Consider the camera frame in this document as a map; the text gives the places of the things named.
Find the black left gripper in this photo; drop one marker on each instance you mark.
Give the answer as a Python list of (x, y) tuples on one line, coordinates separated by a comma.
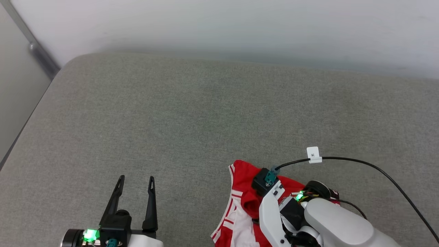
[(118, 226)]

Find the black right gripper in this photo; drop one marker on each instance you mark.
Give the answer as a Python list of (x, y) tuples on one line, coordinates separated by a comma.
[(291, 211)]

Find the red white basketball jersey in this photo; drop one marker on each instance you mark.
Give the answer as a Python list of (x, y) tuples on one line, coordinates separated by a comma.
[(243, 175)]

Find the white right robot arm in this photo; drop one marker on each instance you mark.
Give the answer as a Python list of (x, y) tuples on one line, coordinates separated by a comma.
[(343, 223)]

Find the white camera bracket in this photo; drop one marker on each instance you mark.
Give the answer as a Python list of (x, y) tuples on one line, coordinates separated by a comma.
[(269, 216)]

